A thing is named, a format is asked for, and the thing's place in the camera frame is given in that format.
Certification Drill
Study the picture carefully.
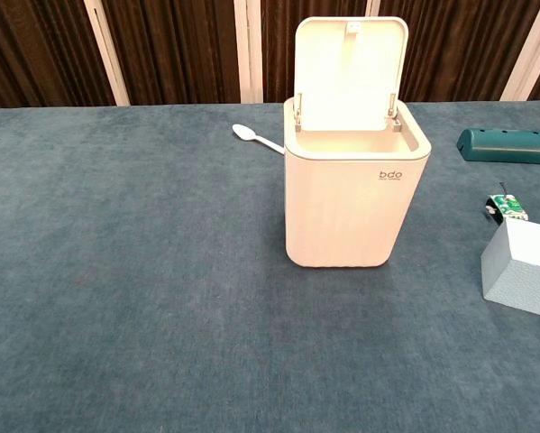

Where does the white square container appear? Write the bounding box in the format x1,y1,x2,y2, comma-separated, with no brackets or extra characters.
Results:
283,16,433,269

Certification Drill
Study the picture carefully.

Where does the white plastic spoon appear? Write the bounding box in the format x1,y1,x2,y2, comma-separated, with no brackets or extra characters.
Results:
232,123,287,154

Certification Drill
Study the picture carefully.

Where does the blue fabric table mat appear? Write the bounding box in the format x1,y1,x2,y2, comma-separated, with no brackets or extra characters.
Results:
0,99,540,433

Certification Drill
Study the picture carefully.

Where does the dark brown curtain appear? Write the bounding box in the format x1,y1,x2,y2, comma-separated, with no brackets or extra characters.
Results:
0,0,540,112

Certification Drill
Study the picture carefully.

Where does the small green circuit board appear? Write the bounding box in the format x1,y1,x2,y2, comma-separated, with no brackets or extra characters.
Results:
483,181,530,223

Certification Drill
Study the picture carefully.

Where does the teal holder with holes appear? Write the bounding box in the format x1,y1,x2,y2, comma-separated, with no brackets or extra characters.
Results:
455,127,540,166

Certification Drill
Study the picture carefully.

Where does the light blue cube box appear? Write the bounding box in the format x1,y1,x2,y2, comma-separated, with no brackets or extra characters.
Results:
480,217,540,319

